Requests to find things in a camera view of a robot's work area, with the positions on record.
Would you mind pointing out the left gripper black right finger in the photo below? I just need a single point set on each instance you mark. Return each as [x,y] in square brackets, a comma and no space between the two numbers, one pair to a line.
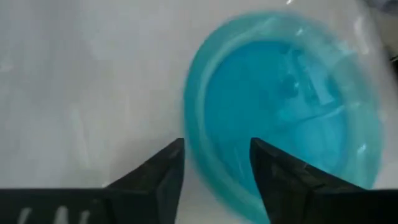
[280,186]

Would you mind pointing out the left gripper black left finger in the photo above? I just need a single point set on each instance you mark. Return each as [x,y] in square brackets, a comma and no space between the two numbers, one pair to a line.
[155,186]

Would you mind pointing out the blue translucent plastic plate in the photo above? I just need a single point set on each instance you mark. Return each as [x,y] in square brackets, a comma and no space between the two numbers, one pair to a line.
[280,93]

